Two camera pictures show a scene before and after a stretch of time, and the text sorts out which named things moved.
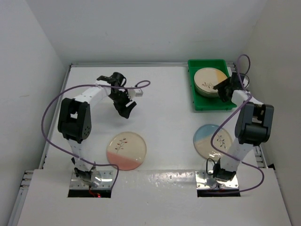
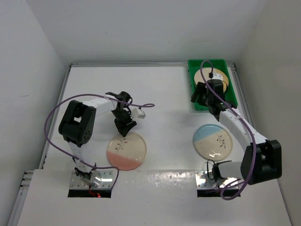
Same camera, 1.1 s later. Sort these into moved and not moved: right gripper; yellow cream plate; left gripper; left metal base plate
Moved: left gripper; right gripper
Not moved: left metal base plate; yellow cream plate
